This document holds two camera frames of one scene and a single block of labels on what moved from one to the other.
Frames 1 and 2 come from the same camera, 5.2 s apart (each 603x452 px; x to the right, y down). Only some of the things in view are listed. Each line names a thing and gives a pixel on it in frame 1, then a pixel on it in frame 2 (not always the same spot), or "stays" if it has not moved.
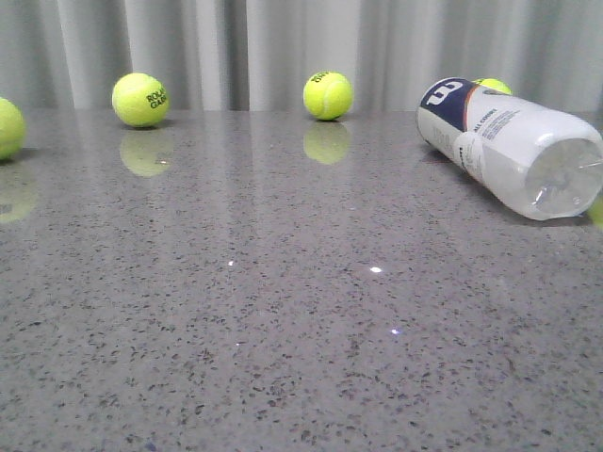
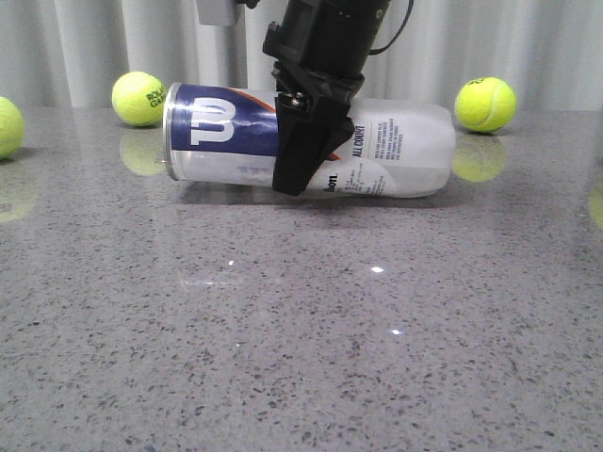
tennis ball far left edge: (12, 130) stays
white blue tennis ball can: (540, 162) to (226, 135)
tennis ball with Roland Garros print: (139, 100) stays
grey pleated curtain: (259, 55) stays
